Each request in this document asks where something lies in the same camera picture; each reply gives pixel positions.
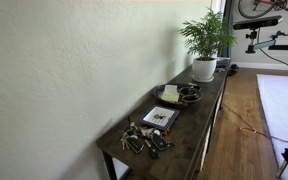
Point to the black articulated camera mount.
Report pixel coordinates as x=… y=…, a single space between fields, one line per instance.
x=264 y=44

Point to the red bicycle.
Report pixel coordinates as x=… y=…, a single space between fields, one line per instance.
x=267 y=2

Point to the yellow sticky note pad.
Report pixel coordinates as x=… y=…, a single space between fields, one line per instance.
x=170 y=97

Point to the dark blue bowl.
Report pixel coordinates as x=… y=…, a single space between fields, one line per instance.
x=159 y=91

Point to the key set with blue tag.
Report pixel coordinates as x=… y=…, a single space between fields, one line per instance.
x=135 y=145

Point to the black floor object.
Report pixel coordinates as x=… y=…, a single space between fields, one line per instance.
x=233 y=69

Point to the black stereo camera bar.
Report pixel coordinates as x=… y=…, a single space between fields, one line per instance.
x=257 y=22

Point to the single black car key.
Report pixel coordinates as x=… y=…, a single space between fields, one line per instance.
x=153 y=152

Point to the dark item stack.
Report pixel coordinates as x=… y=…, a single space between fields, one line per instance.
x=222 y=62

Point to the white pot saucer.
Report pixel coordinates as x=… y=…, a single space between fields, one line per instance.
x=202 y=80

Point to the white rug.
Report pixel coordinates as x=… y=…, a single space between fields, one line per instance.
x=280 y=100

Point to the green palm plant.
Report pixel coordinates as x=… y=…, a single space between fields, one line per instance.
x=207 y=36

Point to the blue and white tray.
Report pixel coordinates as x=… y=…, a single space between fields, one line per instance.
x=150 y=116

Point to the white plant pot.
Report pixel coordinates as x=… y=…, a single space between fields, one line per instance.
x=204 y=68

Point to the dark wooden console table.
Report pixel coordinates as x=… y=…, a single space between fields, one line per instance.
x=190 y=133

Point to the silver key bunch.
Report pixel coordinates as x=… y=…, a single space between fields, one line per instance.
x=164 y=134

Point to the white paper slip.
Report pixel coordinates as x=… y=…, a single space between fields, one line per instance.
x=170 y=88

